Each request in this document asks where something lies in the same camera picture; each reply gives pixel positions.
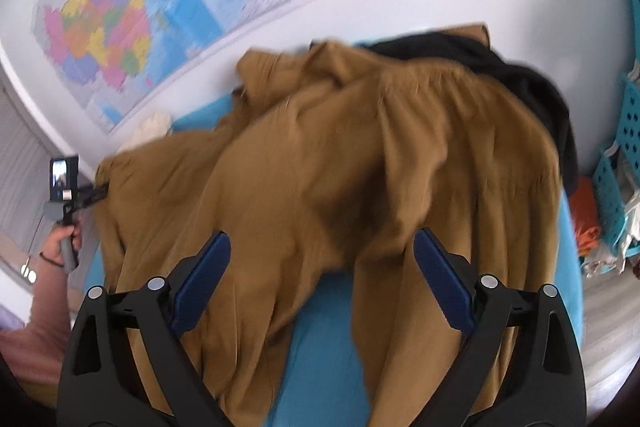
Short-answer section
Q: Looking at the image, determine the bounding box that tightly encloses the brown large shirt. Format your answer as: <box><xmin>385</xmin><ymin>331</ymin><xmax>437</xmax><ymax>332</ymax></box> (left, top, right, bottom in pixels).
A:
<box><xmin>93</xmin><ymin>39</ymin><xmax>562</xmax><ymax>427</ymax></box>

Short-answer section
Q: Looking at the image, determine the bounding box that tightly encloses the person's left forearm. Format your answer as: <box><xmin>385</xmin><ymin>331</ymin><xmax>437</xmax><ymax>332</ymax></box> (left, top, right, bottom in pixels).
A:
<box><xmin>1</xmin><ymin>257</ymin><xmax>70</xmax><ymax>409</ymax></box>

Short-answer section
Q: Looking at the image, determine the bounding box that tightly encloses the person's left hand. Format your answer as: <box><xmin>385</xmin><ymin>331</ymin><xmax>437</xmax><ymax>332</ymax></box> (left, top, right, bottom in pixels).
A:
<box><xmin>41</xmin><ymin>222</ymin><xmax>82</xmax><ymax>265</ymax></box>

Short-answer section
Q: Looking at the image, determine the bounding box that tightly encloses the cream pillow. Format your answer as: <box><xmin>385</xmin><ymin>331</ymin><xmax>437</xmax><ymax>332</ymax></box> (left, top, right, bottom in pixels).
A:
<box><xmin>117</xmin><ymin>113</ymin><xmax>172</xmax><ymax>154</ymax></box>

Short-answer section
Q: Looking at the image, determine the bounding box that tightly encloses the orange cloth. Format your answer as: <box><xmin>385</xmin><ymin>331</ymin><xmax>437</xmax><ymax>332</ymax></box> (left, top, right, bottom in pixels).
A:
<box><xmin>568</xmin><ymin>176</ymin><xmax>601</xmax><ymax>258</ymax></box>

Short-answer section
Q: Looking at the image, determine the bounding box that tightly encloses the blue patterned bed sheet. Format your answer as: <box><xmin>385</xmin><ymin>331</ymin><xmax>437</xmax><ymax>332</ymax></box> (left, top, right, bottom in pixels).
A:
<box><xmin>81</xmin><ymin>95</ymin><xmax>586</xmax><ymax>427</ymax></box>

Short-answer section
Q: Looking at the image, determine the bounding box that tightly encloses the turquoise perforated storage rack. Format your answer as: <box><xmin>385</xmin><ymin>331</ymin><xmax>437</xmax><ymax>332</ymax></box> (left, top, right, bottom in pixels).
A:
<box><xmin>592</xmin><ymin>0</ymin><xmax>639</xmax><ymax>254</ymax></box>

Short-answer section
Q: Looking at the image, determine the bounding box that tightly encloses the black garment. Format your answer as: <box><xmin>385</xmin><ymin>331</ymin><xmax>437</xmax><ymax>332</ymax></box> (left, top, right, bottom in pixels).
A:
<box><xmin>364</xmin><ymin>31</ymin><xmax>579</xmax><ymax>195</ymax></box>

